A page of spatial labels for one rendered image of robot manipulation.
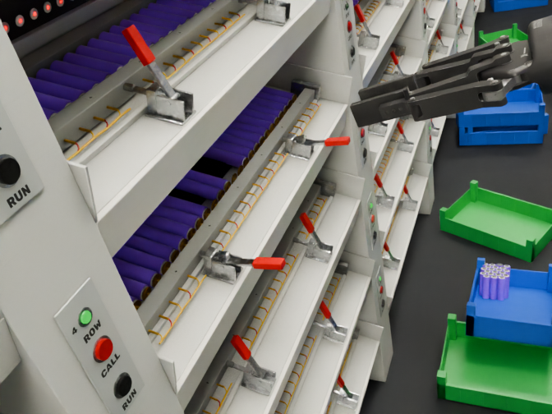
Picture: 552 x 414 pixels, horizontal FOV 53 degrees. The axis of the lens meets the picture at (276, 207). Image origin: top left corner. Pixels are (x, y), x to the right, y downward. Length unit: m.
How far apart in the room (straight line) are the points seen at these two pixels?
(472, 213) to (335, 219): 0.98
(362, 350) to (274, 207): 0.66
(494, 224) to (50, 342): 1.64
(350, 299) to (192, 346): 0.62
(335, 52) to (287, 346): 0.47
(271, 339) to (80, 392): 0.43
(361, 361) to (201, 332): 0.75
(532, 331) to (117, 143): 1.11
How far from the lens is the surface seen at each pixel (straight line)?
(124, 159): 0.49
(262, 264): 0.60
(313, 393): 1.02
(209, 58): 0.65
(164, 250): 0.65
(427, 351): 1.52
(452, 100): 0.61
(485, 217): 1.94
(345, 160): 1.04
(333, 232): 1.00
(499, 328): 1.42
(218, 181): 0.74
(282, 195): 0.76
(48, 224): 0.40
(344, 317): 1.12
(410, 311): 1.62
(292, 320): 0.85
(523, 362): 1.51
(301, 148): 0.82
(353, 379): 1.28
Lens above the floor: 1.16
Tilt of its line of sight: 33 degrees down
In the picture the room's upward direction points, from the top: 13 degrees counter-clockwise
